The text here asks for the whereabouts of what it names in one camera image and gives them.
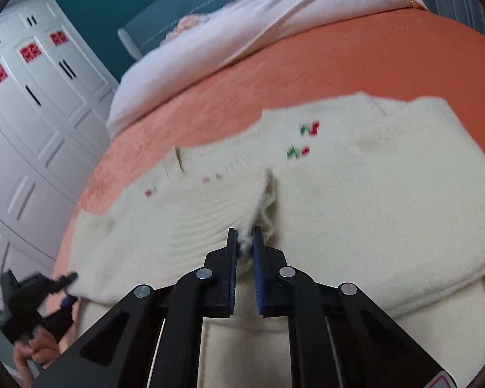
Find pink white duvet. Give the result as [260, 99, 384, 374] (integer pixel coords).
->
[106, 0, 426, 137]

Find person left hand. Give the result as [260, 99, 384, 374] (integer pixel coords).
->
[13, 327, 64, 387]

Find orange plush bed blanket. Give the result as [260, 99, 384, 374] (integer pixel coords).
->
[55, 9, 485, 345]

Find cream knit sweater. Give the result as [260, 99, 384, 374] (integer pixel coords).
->
[70, 94, 485, 387]

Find white wardrobe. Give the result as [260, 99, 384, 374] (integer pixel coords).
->
[0, 0, 121, 312]

